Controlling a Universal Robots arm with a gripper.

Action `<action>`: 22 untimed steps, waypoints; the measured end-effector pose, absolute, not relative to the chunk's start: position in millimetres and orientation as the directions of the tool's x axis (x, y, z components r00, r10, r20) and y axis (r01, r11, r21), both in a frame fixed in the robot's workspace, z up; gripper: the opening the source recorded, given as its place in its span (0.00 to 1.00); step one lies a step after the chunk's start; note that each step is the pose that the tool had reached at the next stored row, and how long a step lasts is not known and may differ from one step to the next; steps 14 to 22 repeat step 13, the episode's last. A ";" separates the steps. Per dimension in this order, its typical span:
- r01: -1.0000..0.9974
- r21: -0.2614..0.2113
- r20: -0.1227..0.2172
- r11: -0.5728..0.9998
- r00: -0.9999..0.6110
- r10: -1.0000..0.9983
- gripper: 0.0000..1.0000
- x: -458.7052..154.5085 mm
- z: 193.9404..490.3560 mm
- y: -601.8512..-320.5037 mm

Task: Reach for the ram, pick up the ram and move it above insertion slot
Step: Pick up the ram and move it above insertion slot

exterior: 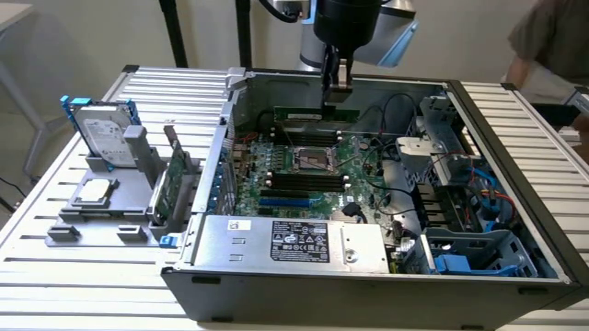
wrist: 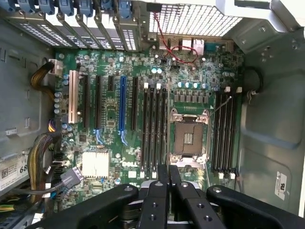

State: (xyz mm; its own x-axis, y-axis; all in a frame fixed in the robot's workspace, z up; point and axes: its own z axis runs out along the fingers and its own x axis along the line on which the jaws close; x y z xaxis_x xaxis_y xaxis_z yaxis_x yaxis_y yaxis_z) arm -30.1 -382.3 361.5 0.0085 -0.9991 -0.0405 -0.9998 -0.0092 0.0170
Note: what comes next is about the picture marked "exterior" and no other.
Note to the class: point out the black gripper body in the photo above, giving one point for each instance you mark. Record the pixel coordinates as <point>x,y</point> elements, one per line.
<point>345,20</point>

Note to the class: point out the green RAM stick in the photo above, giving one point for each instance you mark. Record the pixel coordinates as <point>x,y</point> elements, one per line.
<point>299,116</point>

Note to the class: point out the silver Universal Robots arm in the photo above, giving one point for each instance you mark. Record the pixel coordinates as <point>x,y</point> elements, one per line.
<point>391,31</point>

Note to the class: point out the black RAM slot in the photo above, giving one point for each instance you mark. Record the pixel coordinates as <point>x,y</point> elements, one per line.
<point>307,179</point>
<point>306,133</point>
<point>307,184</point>
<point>307,174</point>
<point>306,138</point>
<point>306,142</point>
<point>306,129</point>
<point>307,189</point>

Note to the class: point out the long black expansion slot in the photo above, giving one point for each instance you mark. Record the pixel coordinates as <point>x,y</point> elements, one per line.
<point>285,193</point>

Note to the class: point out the blue expansion slot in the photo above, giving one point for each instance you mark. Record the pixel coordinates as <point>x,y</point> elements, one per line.
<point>285,202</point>

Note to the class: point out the short black expansion slot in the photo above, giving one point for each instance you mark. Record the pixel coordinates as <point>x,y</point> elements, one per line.
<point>271,211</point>

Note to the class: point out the thin metal locking lever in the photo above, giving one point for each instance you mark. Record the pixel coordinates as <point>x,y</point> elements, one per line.
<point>347,155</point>

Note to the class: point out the black stand pole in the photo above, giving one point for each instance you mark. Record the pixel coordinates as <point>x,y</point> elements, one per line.
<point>245,31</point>
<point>175,31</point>

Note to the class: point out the grey metal drive cage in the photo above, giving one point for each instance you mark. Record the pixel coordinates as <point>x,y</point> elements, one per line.
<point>437,117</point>

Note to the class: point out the silver CPU socket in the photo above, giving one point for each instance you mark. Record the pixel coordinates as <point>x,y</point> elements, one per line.
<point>311,158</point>

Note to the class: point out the green motherboard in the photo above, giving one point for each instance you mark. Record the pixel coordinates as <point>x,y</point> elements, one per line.
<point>363,179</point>

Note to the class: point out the person in khaki shirt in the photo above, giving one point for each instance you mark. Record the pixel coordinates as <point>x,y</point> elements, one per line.
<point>552,34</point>

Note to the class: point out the green graphics card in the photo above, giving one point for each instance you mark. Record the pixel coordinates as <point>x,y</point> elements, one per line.
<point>172,179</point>

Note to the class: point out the black box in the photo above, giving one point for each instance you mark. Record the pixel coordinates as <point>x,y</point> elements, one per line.
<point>552,114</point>

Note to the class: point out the aluminium profile bar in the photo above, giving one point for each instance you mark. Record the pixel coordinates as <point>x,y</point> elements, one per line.
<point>577,100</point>

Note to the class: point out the silver hard disk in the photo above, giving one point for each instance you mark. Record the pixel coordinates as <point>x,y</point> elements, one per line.
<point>103,134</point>

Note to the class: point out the silver power supply unit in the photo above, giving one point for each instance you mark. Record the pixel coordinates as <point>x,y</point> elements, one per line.
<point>239,248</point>

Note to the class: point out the hard drive in blue caddy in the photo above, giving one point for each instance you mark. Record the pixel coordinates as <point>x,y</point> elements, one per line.
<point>68,113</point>

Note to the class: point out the blue plastic disk carrier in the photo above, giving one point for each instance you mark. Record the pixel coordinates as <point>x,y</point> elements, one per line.
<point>453,265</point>

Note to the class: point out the blue card latch clip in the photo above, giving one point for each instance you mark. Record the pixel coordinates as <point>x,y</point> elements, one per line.
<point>168,240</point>

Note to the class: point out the grey metal disk bay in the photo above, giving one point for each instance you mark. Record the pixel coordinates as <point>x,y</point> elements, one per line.
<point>501,251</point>

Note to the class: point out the silver CPU chip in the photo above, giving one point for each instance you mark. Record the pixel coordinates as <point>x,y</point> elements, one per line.
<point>95,191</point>

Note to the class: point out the dark grey open PC case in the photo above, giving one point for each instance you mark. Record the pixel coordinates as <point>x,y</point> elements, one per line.
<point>322,296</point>

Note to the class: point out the grey plastic parts rack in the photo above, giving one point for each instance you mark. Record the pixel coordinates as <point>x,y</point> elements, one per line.
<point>102,227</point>

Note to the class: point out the grey desk leg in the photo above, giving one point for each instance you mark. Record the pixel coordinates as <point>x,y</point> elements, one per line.
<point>20,103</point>

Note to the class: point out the grey plastic drive bracket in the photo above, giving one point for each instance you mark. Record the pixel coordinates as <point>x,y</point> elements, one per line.
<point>421,145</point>

